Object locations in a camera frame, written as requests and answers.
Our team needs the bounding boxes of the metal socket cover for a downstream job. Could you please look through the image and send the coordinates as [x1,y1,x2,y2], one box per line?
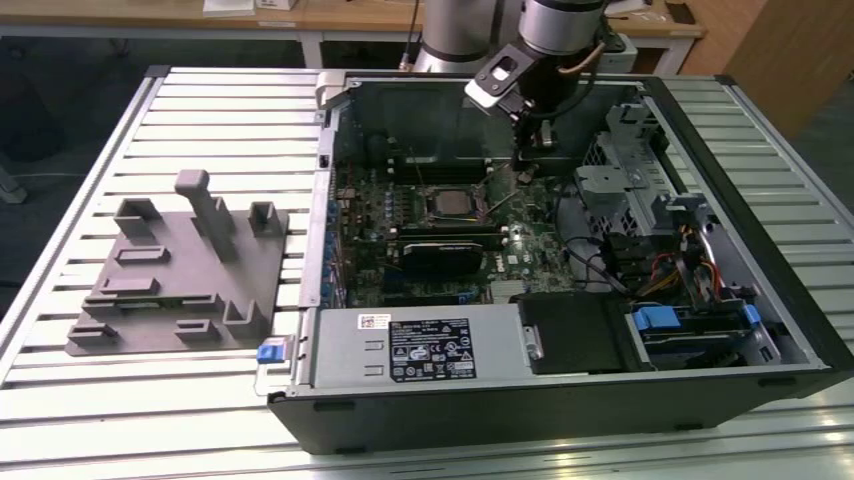
[476,165,526,224]

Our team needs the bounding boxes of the silver CPU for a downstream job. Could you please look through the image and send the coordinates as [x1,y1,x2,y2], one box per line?
[431,191,480,217]

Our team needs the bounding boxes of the CPU socket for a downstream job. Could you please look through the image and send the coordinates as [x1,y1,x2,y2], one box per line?
[416,184,499,225]

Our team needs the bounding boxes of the silver metal drive cage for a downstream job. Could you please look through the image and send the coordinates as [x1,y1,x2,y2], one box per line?
[571,102,672,241]

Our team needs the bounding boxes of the wooden cabinet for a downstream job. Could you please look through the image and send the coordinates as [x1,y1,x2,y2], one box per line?
[683,0,854,146]

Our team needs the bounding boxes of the green motherboard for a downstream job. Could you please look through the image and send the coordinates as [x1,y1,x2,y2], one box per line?
[329,162,580,309]

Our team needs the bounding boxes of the black graphics card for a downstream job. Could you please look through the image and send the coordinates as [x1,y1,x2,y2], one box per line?
[397,242,484,277]

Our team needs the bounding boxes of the silver chipset heatsink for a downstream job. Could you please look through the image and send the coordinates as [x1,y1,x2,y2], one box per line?
[489,279,530,305]

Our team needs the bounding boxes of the black expansion slot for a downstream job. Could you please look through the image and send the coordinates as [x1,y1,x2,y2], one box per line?
[383,293,492,308]

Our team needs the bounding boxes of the hard disk in blue carrier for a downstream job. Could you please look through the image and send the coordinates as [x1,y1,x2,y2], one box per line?
[630,305,748,351]

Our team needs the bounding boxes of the black plastic shroud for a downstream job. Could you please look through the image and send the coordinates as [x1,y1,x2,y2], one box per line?
[508,291,654,377]

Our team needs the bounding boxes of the wooden desk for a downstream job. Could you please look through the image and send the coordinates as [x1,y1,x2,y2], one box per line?
[0,0,708,76]

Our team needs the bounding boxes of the grey power supply unit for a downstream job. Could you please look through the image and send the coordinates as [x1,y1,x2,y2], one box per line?
[287,304,539,392]

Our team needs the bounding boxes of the metal disk bay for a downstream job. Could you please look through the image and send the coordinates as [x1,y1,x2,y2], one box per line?
[623,298,787,372]

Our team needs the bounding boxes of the grey plastic parts rack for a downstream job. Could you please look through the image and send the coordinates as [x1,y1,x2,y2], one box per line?
[64,168,293,358]

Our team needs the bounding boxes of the black PC case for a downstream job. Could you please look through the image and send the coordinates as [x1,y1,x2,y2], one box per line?
[255,69,854,456]

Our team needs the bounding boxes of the blue case release latch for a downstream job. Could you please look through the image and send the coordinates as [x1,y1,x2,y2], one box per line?
[256,337,296,365]

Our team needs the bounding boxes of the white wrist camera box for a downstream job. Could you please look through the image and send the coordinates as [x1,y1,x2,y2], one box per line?
[463,43,539,109]

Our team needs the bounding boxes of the thin dangling robot cable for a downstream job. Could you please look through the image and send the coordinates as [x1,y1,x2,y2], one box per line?
[397,0,423,70]

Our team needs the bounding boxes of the yellow power wires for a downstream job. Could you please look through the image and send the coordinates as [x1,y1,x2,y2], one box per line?
[639,252,679,299]

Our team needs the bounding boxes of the orange flat data cable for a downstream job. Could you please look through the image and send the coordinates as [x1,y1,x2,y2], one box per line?
[692,249,727,302]

